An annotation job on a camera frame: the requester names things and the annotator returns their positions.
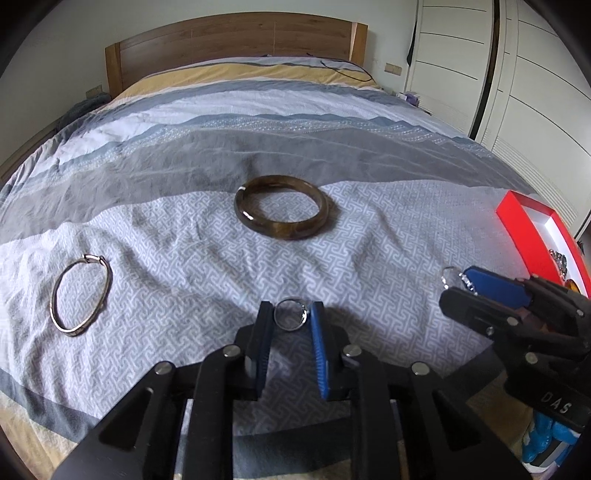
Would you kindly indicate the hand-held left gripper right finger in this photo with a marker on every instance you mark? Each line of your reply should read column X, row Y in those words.
column 318, row 350

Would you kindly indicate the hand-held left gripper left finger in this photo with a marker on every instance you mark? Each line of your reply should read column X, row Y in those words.
column 261, row 332

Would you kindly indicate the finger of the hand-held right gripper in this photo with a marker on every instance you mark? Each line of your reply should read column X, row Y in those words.
column 498, row 286
column 485, row 316

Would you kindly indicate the red shallow box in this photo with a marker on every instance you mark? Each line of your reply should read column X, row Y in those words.
column 521, row 221

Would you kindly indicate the amber bangle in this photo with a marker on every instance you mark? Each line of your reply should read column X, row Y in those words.
column 573, row 286

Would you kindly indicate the person's right hand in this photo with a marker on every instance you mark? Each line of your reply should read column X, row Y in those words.
column 551, row 438

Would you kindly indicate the dark brown bangle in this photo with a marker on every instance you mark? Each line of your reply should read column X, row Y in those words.
column 286, row 230

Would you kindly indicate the white wardrobe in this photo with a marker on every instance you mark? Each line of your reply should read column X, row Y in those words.
column 531, row 83

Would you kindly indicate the tissue box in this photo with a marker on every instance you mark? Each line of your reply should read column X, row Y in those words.
column 411, row 98

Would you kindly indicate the grey cloth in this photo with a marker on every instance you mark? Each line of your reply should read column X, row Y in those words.
column 85, row 110

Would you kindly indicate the wooden bed headboard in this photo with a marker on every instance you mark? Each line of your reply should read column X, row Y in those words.
column 231, row 41

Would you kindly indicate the beige wall socket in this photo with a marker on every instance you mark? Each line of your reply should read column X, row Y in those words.
column 393, row 69
column 94, row 90

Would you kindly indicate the low beige wall cabinet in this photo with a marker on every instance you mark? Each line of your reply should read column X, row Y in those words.
column 23, row 152

